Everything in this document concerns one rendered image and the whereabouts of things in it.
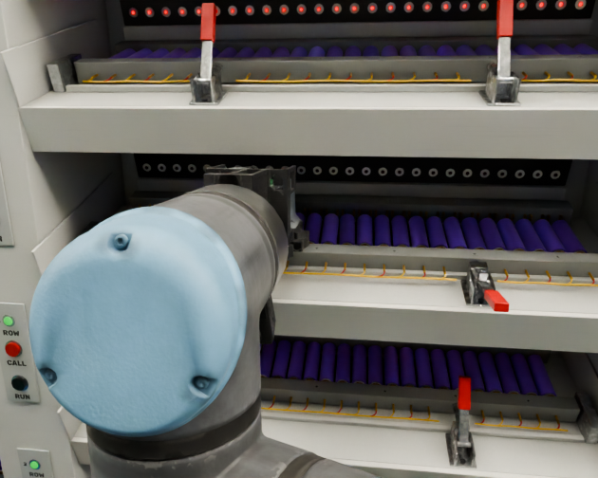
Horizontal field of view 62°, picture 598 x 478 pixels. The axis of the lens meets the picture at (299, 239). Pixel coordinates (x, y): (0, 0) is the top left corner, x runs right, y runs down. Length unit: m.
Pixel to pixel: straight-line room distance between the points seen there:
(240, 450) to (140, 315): 0.09
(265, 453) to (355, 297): 0.27
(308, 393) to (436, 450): 0.16
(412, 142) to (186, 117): 0.21
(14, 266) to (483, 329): 0.48
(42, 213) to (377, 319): 0.36
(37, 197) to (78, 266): 0.36
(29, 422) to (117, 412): 0.46
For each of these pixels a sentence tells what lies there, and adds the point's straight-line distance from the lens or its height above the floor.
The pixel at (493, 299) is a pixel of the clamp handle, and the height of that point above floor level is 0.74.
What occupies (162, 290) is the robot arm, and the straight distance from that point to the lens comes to 0.20.
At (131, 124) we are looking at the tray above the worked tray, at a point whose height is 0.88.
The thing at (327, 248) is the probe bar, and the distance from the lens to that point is 0.53.
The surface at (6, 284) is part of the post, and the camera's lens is 0.61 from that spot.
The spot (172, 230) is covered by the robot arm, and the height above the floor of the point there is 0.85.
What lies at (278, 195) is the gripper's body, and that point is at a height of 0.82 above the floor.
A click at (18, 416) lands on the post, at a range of 0.69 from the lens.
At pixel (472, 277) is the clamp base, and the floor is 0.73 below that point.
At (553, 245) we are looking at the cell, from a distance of 0.60.
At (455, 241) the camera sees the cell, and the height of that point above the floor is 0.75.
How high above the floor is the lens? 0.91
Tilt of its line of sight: 16 degrees down
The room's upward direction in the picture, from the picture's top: straight up
